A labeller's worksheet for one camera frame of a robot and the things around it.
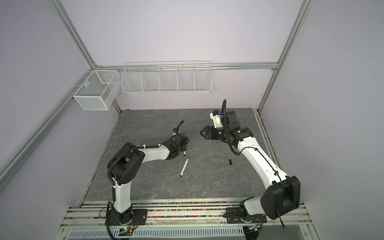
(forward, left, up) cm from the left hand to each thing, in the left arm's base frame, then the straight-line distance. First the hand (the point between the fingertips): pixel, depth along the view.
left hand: (182, 143), depth 99 cm
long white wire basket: (+36, +8, +28) cm, 46 cm away
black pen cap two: (-14, -30, -3) cm, 34 cm away
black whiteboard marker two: (-15, -2, -2) cm, 15 cm away
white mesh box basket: (+31, +54, +23) cm, 66 cm away
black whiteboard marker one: (-7, -1, -2) cm, 7 cm away
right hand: (-7, -14, +21) cm, 26 cm away
